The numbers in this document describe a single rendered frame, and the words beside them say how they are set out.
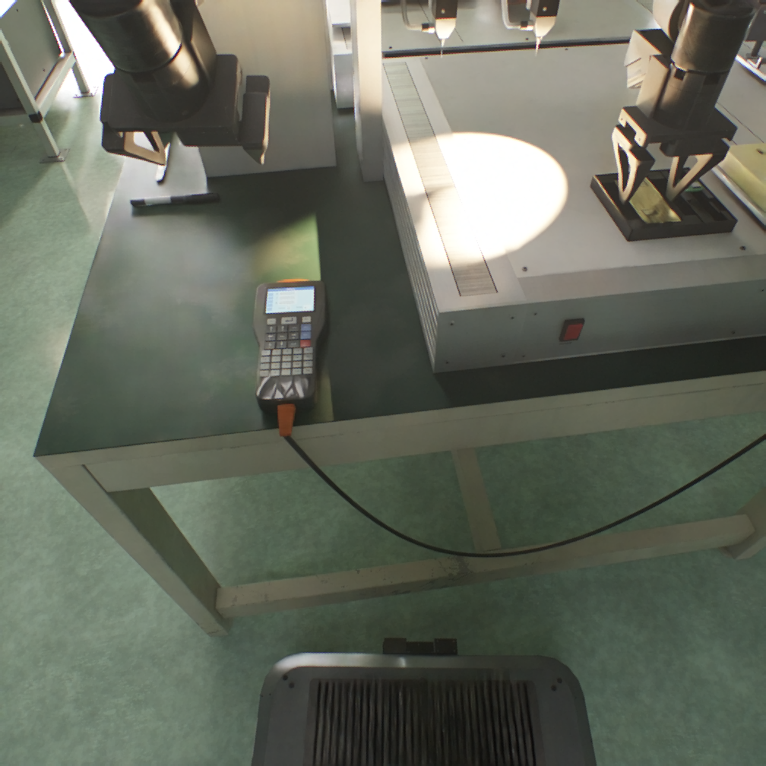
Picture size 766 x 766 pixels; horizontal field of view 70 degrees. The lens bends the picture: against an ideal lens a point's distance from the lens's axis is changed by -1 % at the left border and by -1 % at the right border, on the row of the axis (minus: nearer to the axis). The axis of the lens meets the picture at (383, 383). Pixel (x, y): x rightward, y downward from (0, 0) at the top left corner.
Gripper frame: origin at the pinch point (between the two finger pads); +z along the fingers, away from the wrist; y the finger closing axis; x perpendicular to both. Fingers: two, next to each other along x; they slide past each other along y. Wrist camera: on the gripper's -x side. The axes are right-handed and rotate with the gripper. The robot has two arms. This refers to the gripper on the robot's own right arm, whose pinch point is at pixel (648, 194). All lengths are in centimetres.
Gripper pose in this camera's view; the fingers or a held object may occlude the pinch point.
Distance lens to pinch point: 75.1
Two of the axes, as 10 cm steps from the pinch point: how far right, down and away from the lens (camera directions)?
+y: -9.9, 1.1, -0.7
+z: 0.1, 6.3, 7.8
